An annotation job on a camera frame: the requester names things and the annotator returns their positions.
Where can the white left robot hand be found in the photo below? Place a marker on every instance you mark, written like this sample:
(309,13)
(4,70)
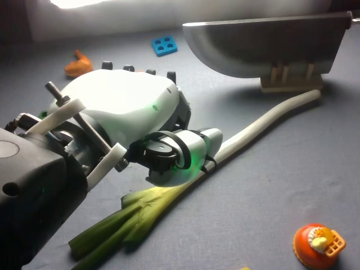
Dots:
(126,98)

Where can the long leek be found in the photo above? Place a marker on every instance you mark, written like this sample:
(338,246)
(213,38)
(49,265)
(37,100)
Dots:
(267,118)

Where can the orange toy chicken drumstick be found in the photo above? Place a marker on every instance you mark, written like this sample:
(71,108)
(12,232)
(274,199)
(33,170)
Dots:
(78,67)

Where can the blue square four-hole block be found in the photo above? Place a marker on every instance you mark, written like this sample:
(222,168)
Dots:
(164,46)

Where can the wooden peg board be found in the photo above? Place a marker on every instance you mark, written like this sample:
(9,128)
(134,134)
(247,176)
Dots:
(292,84)

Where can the yellow two-hole block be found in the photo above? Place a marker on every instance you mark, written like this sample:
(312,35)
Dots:
(244,268)

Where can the orange toy cake with waffle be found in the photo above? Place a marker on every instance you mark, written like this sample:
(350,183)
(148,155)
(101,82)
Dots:
(312,242)

